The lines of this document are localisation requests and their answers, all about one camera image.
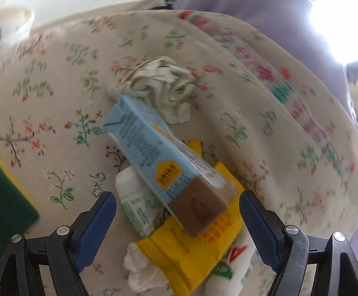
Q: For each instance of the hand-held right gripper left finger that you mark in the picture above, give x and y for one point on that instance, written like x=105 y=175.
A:
x=96 y=228

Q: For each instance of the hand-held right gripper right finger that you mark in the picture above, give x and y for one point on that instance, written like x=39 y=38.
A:
x=260 y=228

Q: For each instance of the yellow snack wrapper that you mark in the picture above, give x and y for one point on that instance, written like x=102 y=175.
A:
x=194 y=252

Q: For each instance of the light blue drink carton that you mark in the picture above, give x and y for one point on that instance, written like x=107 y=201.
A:
x=154 y=157

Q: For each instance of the white green-print plastic bottle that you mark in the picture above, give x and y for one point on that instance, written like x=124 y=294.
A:
x=138 y=203

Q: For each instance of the white red-green print packet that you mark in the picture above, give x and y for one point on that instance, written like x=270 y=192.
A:
x=234 y=271

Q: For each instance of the small crumpled white tissue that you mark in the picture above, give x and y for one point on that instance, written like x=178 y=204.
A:
x=142 y=268

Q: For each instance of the green yellow scrubbing sponge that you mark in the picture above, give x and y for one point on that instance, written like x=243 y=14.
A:
x=3 y=203

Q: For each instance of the floral printed tablecloth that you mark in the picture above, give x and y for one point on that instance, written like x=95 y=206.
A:
x=74 y=83

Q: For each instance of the purple cloth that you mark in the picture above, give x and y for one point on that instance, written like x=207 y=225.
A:
x=259 y=21

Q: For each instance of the white plastic bag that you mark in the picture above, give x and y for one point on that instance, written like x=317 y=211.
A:
x=6 y=24

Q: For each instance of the black object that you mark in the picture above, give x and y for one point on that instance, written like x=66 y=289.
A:
x=168 y=0

